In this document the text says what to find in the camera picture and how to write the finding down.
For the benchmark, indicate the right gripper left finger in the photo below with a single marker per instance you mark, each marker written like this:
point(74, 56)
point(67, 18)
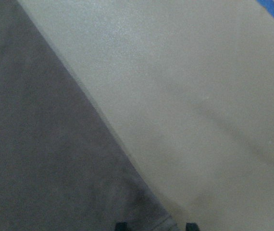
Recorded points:
point(121, 226)

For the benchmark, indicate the dark brown t-shirt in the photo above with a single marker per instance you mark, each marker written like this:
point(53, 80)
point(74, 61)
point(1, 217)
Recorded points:
point(60, 167)

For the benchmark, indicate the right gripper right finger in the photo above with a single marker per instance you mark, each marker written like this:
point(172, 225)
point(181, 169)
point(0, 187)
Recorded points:
point(192, 227)

